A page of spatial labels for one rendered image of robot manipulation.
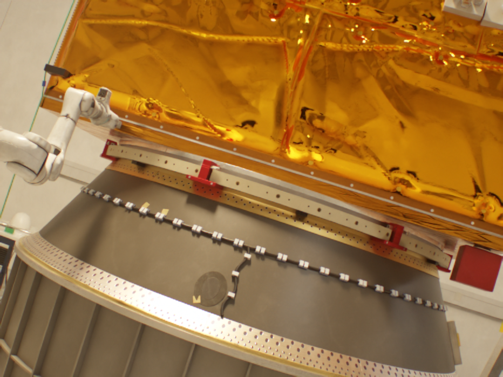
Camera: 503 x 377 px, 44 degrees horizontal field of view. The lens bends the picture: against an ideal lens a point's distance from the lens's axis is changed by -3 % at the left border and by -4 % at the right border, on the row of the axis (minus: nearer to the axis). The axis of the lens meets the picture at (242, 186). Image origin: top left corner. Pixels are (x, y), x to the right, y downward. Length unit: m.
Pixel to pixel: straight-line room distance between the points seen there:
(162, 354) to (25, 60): 7.44
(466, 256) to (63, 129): 1.50
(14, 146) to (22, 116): 7.35
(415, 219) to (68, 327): 1.32
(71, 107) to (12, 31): 7.41
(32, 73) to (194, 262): 7.14
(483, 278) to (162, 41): 1.53
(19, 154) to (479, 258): 1.64
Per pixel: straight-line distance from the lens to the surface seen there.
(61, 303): 2.44
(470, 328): 8.08
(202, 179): 2.38
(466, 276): 2.47
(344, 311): 2.32
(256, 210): 2.36
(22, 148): 1.75
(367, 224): 2.43
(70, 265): 2.45
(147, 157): 2.58
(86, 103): 2.18
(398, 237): 2.50
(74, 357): 2.38
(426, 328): 2.66
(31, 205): 8.82
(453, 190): 2.40
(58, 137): 2.12
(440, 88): 2.47
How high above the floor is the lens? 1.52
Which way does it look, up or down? 4 degrees up
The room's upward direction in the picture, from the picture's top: 18 degrees clockwise
